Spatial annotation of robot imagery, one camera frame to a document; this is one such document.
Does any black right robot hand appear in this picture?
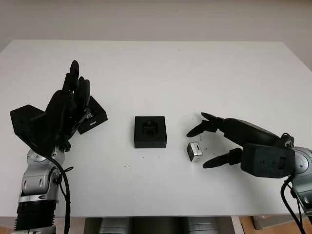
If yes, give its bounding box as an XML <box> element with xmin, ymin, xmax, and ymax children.
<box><xmin>186</xmin><ymin>112</ymin><xmax>281</xmax><ymax>170</ymax></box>

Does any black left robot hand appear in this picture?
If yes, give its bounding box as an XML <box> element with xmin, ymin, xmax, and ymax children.
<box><xmin>45</xmin><ymin>60</ymin><xmax>92</xmax><ymax>151</ymax></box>

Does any small silver cube camera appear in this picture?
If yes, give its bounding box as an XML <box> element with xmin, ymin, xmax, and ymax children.
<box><xmin>186</xmin><ymin>140</ymin><xmax>204</xmax><ymax>162</ymax></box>

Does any black box lid intel print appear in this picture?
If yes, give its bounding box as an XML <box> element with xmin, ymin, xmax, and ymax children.
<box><xmin>78</xmin><ymin>96</ymin><xmax>109</xmax><ymax>135</ymax></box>

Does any white table leg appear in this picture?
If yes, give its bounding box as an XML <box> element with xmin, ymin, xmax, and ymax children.
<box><xmin>231</xmin><ymin>216</ymin><xmax>245</xmax><ymax>234</ymax></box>

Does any dark grey robot torso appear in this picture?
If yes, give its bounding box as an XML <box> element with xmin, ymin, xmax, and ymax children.
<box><xmin>84</xmin><ymin>216</ymin><xmax>232</xmax><ymax>234</ymax></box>

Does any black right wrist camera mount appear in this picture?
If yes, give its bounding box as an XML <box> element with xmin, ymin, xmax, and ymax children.
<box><xmin>240</xmin><ymin>143</ymin><xmax>296</xmax><ymax>179</ymax></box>

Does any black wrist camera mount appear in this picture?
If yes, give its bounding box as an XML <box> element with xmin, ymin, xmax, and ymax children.
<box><xmin>240</xmin><ymin>143</ymin><xmax>296</xmax><ymax>179</ymax></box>
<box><xmin>10</xmin><ymin>104</ymin><xmax>59</xmax><ymax>156</ymax></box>

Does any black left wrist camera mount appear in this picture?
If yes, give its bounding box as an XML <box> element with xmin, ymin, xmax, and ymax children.
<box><xmin>10</xmin><ymin>104</ymin><xmax>59</xmax><ymax>156</ymax></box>

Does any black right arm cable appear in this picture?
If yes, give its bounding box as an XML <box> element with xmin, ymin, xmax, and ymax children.
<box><xmin>279</xmin><ymin>133</ymin><xmax>308</xmax><ymax>234</ymax></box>

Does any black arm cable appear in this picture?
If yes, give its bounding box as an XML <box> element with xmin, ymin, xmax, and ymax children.
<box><xmin>279</xmin><ymin>133</ymin><xmax>308</xmax><ymax>234</ymax></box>
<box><xmin>46</xmin><ymin>152</ymin><xmax>75</xmax><ymax>234</ymax></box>

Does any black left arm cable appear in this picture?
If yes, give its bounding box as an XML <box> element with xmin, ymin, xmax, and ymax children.
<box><xmin>46</xmin><ymin>152</ymin><xmax>75</xmax><ymax>234</ymax></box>

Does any black camera box base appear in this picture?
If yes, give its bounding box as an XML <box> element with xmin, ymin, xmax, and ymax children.
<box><xmin>133</xmin><ymin>116</ymin><xmax>168</xmax><ymax>150</ymax></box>

